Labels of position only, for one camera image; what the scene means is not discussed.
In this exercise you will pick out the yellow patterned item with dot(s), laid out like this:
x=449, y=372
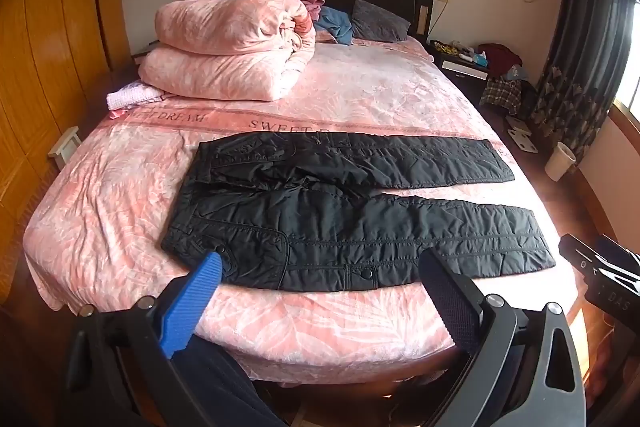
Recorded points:
x=445, y=49

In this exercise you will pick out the black quilted pants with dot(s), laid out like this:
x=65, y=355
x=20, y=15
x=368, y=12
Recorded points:
x=320, y=217

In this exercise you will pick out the folded pink comforter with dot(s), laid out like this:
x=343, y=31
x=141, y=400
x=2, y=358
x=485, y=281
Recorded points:
x=225, y=47

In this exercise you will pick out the bed with pink sheet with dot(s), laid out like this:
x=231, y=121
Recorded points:
x=390, y=87

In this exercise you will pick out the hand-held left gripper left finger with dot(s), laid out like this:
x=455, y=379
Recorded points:
x=196, y=299

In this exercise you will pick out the wooden wardrobe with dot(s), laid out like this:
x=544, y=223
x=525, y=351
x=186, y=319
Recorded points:
x=50, y=32

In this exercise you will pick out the blue crumpled garment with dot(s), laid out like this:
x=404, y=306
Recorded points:
x=336, y=23

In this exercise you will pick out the white step stool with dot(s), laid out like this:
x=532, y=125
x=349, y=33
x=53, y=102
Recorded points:
x=522, y=133

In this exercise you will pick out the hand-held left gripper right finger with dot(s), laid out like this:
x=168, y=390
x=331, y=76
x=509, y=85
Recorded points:
x=450, y=302

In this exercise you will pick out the grey pillow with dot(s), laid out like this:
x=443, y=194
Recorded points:
x=380, y=21

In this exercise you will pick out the dark patterned curtain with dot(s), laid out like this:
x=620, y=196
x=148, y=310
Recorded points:
x=585, y=32

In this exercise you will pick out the white waste bin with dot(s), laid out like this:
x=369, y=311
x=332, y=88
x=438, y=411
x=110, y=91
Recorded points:
x=559, y=161

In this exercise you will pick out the light blue cap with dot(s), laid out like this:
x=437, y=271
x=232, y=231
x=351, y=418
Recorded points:
x=515, y=73

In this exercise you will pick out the pink crumpled garment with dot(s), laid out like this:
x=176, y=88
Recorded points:
x=309, y=2

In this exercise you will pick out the blue tissue packet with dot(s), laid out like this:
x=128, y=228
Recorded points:
x=481, y=57

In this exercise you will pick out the dark nightstand with white drawer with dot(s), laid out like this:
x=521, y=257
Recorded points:
x=462, y=69

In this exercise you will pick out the plaid cloth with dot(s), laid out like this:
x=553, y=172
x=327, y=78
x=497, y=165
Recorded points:
x=501, y=93

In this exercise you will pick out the window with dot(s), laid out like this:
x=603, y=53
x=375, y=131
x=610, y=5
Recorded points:
x=629, y=57

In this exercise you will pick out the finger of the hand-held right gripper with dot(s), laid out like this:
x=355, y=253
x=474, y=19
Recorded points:
x=577, y=253
x=617, y=254

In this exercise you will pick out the white knitted cloth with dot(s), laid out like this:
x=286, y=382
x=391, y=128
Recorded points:
x=132, y=96

